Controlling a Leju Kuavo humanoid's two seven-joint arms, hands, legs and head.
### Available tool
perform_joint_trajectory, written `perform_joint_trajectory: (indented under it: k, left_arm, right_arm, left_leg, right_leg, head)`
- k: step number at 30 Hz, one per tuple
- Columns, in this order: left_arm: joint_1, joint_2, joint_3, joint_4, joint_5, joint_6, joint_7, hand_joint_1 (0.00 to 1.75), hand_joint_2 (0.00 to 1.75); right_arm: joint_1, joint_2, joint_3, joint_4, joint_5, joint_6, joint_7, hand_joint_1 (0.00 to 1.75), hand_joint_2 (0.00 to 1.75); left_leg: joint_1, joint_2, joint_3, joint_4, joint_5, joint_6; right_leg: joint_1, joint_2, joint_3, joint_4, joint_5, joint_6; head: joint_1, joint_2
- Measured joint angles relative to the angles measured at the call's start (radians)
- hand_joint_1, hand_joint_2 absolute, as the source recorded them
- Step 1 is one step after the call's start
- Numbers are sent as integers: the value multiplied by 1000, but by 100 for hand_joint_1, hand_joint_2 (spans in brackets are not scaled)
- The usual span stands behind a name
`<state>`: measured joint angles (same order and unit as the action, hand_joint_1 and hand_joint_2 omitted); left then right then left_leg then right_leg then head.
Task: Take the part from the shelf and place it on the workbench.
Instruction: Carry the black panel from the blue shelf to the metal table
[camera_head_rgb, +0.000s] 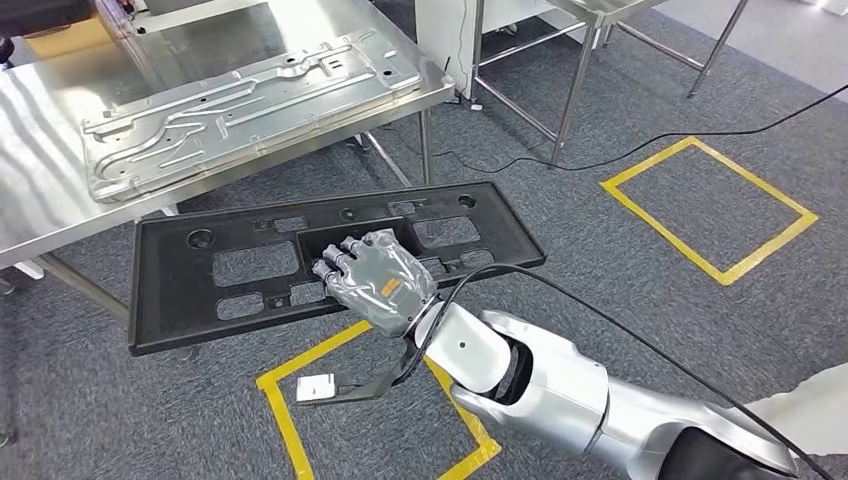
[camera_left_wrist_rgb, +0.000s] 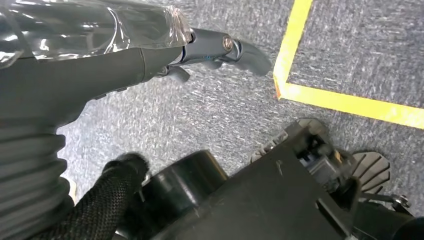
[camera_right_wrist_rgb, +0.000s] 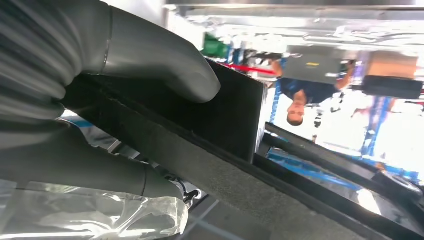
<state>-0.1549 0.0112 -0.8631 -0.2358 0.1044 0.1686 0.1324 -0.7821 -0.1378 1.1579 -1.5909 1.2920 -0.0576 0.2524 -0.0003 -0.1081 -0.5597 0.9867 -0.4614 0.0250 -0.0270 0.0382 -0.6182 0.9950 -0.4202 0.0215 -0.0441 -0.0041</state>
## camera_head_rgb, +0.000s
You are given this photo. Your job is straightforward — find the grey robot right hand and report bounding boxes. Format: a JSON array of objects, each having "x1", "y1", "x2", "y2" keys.
[{"x1": 311, "y1": 228, "x2": 441, "y2": 339}]

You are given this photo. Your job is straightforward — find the black plastic mounting plate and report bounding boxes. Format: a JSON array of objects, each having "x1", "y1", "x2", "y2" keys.
[{"x1": 127, "y1": 180, "x2": 549, "y2": 358}]

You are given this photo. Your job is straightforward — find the stainless steel workbench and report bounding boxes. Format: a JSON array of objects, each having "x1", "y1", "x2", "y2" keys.
[{"x1": 0, "y1": 0, "x2": 458, "y2": 323}]

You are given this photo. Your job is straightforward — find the yellow floor tape square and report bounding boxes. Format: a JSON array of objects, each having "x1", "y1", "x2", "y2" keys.
[
  {"x1": 256, "y1": 319, "x2": 503, "y2": 480},
  {"x1": 599, "y1": 135, "x2": 821, "y2": 287}
]

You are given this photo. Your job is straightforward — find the stamped sheet metal panel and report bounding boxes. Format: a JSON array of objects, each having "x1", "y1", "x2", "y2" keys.
[{"x1": 80, "y1": 27, "x2": 424, "y2": 204}]

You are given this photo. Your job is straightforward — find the white cabinet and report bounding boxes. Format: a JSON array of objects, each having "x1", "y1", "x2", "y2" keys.
[{"x1": 413, "y1": 0, "x2": 591, "y2": 101}]

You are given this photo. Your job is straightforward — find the stainless steel table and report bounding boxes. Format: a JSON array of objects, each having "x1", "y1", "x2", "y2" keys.
[{"x1": 470, "y1": 0, "x2": 750, "y2": 168}]

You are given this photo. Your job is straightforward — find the clear plastic bottle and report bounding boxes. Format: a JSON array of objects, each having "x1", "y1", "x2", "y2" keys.
[{"x1": 92, "y1": 0, "x2": 144, "y2": 46}]

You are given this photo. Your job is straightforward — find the brown cardboard box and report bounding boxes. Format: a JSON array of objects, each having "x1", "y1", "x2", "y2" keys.
[{"x1": 23, "y1": 16, "x2": 111, "y2": 62}]

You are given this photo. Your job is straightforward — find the person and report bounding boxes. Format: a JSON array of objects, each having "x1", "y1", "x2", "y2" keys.
[{"x1": 748, "y1": 360, "x2": 848, "y2": 458}]

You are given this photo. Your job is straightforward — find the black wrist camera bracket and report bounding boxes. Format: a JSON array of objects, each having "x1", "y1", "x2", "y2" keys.
[{"x1": 296, "y1": 331, "x2": 429, "y2": 407}]

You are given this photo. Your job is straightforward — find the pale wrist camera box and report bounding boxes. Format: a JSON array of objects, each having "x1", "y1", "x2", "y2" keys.
[{"x1": 296, "y1": 374, "x2": 337, "y2": 404}]

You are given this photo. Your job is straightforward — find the black floor cable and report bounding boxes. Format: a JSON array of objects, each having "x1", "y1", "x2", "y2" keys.
[{"x1": 433, "y1": 82, "x2": 848, "y2": 175}]

